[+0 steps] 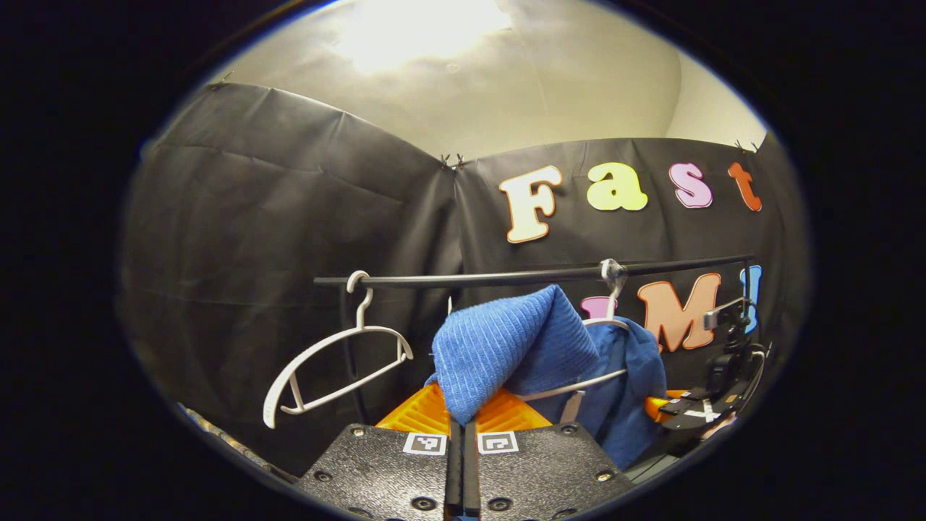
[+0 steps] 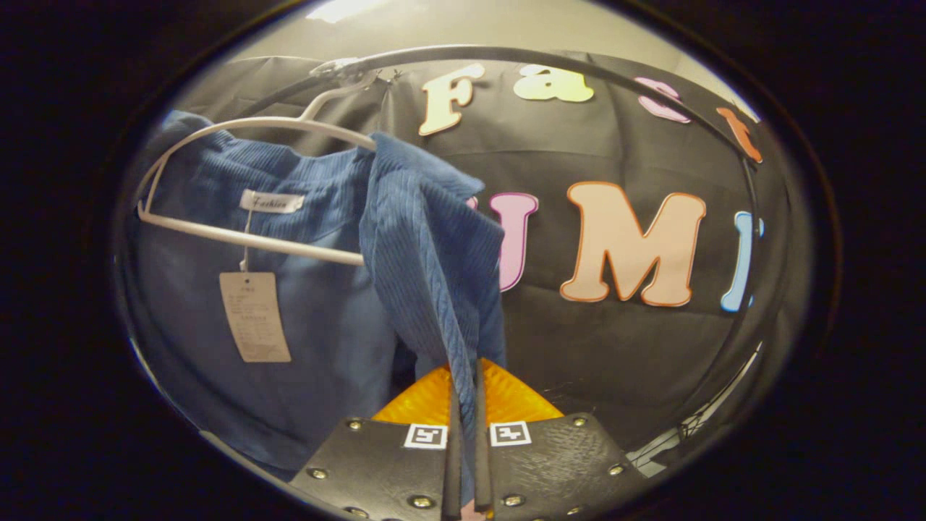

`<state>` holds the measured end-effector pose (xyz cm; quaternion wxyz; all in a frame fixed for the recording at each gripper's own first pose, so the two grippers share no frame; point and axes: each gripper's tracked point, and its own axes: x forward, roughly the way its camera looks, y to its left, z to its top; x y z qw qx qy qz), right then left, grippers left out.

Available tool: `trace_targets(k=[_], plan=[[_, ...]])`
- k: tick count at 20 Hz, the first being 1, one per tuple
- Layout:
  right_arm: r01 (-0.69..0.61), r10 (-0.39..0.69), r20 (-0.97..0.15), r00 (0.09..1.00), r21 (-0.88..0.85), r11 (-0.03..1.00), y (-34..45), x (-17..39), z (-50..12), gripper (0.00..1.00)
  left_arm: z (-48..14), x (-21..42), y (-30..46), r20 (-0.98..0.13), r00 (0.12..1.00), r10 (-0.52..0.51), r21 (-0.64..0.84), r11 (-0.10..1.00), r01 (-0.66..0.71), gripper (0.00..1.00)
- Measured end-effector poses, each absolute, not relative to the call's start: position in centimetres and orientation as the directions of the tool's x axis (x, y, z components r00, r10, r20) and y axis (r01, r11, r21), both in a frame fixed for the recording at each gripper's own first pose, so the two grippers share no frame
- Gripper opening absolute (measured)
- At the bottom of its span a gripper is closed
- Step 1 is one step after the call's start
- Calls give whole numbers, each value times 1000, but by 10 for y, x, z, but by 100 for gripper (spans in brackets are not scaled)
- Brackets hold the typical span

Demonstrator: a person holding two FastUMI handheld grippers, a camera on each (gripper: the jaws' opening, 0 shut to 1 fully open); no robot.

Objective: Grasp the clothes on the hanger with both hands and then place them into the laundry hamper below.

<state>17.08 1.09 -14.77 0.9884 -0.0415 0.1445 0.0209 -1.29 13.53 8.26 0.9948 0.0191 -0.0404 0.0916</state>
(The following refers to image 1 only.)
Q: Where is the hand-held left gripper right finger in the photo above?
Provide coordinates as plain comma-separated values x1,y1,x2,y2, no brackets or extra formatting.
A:
463,387,637,521

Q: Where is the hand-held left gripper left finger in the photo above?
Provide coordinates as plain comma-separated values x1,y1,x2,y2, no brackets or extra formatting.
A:
295,382,464,521

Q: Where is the white hanger with taped hook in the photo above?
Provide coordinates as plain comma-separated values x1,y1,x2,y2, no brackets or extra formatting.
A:
519,258,632,424

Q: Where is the white plastic hanger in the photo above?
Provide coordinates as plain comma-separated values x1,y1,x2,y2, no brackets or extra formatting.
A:
263,270,415,429

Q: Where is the blue corduroy shirt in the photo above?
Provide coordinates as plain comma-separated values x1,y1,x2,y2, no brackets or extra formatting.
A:
425,284,668,471

